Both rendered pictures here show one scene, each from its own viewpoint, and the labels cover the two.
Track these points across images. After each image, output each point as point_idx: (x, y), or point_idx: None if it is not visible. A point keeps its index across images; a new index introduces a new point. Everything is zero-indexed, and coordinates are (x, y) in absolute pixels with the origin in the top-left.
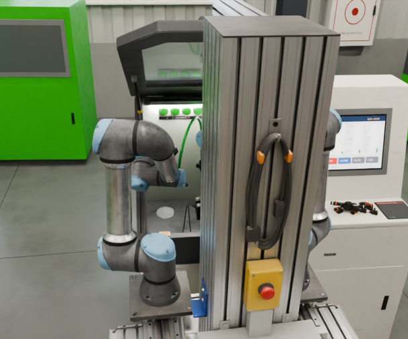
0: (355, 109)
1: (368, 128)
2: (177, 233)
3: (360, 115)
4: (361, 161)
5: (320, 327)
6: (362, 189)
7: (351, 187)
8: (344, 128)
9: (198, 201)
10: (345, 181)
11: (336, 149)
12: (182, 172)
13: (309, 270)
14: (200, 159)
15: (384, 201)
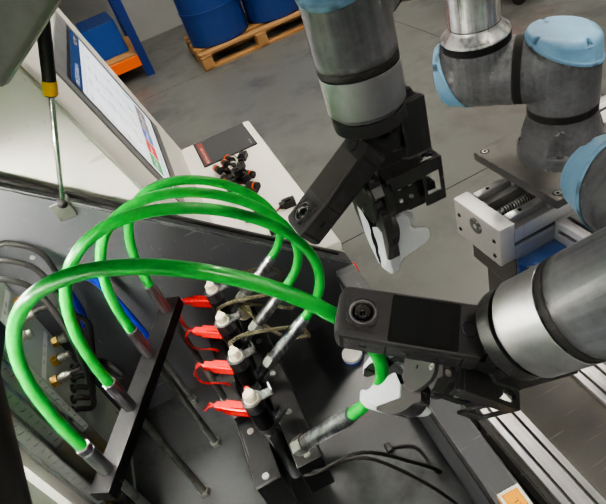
0: (55, 30)
1: (92, 62)
2: (483, 472)
3: (68, 40)
4: (144, 123)
5: None
6: (182, 167)
7: (182, 173)
8: (93, 77)
9: (278, 468)
10: (176, 169)
11: (131, 123)
12: None
13: (508, 139)
14: (380, 214)
15: (197, 159)
